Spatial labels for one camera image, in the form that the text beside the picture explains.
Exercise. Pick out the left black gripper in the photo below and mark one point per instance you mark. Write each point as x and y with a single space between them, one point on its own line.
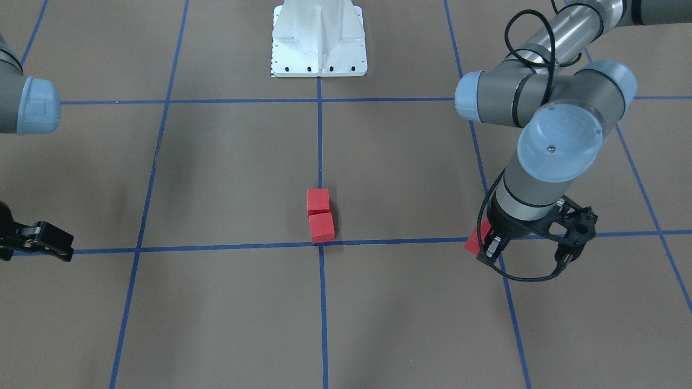
512 227

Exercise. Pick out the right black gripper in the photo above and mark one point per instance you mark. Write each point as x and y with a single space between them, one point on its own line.
11 236

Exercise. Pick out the red block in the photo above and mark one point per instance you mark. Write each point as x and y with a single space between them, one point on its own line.
322 228
318 201
478 237

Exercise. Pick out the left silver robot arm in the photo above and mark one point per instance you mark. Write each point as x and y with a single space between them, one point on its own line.
565 120

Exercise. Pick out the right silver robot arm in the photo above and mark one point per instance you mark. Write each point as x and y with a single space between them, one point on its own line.
29 106

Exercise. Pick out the brown paper table cover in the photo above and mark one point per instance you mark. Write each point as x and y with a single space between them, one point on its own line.
181 168

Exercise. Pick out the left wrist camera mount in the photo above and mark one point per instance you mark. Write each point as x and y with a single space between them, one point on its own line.
570 226

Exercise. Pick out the white pedestal column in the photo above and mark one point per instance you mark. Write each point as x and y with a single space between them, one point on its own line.
318 39

